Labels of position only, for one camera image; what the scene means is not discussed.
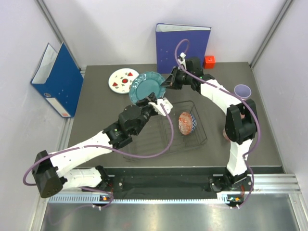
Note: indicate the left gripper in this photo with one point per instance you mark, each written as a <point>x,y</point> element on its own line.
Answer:
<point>149,98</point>

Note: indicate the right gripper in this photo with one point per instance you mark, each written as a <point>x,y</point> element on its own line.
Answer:
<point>172,81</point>

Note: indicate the teal plate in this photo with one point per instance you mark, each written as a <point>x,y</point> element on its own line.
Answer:
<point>145,84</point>

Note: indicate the watermelon pattern plate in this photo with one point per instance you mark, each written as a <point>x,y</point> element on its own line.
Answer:
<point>120,81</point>

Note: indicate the black wire dish rack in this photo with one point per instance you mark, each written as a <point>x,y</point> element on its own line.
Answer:
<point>156,135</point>

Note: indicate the lavender plastic cup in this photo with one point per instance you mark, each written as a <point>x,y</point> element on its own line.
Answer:
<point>242,91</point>

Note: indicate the pink patterned mug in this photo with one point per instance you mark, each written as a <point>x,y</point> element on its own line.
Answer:
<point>225,135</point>

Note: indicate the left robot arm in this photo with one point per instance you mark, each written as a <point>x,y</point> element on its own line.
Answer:
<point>55,172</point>

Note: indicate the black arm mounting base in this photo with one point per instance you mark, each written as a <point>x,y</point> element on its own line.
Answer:
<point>160,180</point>

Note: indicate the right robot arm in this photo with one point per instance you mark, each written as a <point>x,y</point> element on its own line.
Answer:
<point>241,132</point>

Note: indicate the blue zigzag patterned bowl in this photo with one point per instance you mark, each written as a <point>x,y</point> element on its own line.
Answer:
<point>187,123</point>

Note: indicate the small red box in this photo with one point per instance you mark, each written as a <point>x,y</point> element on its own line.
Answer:
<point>209,62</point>

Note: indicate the purple-blue binder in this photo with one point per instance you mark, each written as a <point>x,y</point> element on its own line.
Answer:
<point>168,36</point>

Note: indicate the blue lever arch binder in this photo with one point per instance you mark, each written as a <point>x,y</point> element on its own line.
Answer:
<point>58,80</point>

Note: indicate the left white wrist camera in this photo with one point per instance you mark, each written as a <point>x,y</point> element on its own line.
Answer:
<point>163,106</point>

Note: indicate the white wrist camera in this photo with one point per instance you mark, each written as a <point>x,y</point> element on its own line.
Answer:
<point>182,57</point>
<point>163,106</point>

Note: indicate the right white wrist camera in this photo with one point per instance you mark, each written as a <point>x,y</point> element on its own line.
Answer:
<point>182,57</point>

